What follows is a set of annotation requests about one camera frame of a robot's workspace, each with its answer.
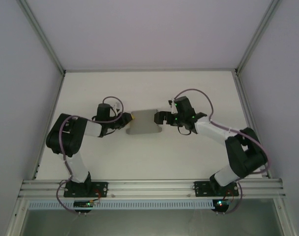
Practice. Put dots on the aluminium mounting rail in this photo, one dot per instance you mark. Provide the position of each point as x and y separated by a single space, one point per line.
149 188

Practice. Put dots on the grey paper box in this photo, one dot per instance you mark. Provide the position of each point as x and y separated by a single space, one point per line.
144 123

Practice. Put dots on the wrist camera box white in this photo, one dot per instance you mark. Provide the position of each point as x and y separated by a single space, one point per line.
117 108
172 104

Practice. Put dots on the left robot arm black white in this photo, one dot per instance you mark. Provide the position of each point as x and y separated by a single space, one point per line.
66 136

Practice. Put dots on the aluminium frame post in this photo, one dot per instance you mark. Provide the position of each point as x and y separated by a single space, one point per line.
42 37
259 37

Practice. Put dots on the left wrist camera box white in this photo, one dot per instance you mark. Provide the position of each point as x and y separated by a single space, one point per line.
117 108

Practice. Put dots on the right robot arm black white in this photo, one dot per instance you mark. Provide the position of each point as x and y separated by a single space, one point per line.
245 152

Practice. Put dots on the aluminium table side rail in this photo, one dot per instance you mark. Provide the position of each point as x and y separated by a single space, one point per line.
248 110

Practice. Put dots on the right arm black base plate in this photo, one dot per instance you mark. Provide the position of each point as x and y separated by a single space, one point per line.
201 189

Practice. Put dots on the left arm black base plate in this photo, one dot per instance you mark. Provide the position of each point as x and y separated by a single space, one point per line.
100 189

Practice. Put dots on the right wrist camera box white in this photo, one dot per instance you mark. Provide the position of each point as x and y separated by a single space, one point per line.
172 104

